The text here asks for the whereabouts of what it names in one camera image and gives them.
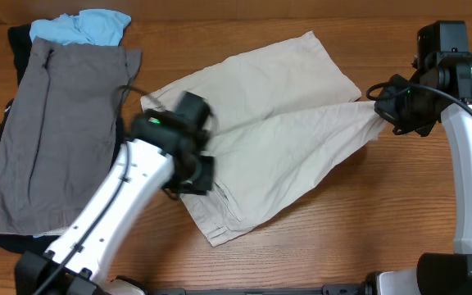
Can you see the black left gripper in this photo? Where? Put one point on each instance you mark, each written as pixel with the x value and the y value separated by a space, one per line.
pixel 203 185

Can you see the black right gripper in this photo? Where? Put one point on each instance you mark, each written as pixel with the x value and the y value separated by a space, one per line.
pixel 388 110

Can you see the beige cotton shorts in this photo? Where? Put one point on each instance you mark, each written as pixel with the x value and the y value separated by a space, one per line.
pixel 286 115

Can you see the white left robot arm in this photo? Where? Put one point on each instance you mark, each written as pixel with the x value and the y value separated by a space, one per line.
pixel 164 153

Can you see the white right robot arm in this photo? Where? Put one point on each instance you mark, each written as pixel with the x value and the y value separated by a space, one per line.
pixel 439 92

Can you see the grey shorts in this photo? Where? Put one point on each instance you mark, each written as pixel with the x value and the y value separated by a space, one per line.
pixel 59 140

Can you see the light blue garment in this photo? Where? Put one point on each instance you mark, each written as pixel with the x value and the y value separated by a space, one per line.
pixel 99 27

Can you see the black garment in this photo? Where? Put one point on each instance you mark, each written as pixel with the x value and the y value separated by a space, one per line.
pixel 20 43

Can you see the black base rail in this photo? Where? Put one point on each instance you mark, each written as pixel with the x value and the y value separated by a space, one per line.
pixel 327 289

